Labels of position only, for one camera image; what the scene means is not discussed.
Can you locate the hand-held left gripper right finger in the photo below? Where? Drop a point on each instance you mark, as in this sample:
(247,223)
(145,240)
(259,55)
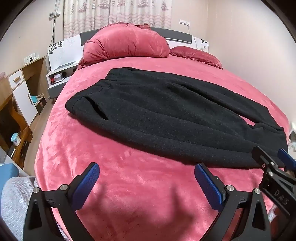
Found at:
(208,185)

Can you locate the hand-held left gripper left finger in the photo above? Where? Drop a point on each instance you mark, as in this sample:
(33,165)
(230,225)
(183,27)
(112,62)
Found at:
(89,183)

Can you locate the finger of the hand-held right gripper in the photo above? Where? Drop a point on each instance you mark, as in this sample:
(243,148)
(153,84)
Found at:
(285,157)
(260,156)

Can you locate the black pants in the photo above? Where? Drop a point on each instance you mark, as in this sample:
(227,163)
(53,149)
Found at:
(161,115)

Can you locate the red fleece bed blanket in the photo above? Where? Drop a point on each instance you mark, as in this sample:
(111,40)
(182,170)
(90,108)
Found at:
(138,185)

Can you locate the grey knit cloth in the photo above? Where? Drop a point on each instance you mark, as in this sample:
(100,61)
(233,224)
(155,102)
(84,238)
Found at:
(16,204)

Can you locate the blue box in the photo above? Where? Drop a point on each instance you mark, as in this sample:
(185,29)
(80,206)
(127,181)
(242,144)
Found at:
(8,172)

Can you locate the light blue cup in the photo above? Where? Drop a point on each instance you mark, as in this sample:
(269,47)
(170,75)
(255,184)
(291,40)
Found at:
(15,139)

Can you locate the light blue small container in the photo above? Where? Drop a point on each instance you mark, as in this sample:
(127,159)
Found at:
(35,99)

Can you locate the grey and white nightstand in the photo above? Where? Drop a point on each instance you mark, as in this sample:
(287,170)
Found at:
(52,89)

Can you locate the wooden cabinet with white doors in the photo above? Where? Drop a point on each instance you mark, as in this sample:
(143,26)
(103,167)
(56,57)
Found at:
(22,97)

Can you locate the small white box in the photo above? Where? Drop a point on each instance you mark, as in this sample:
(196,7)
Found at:
(59,76)

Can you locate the small red pillow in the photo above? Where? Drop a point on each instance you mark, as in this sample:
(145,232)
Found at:
(196,55)

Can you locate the white flower print panel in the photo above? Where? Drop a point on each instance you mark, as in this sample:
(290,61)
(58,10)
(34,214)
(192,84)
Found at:
(62,54)
(201,44)

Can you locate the power strip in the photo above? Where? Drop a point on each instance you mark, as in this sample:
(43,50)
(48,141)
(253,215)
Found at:
(31,58)

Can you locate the large red pillow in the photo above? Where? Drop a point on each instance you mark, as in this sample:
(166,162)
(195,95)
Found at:
(124,44)

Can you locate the grey and white headboard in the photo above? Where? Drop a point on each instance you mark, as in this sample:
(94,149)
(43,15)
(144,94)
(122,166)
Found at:
(178,34)

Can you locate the patterned curtain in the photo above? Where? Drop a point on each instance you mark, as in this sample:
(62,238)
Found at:
(111,11)

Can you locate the white wall socket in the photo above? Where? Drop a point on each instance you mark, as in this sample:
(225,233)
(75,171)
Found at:
(185,22)

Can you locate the white wall switch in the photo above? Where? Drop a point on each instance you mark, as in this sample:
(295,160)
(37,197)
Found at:
(54,14)

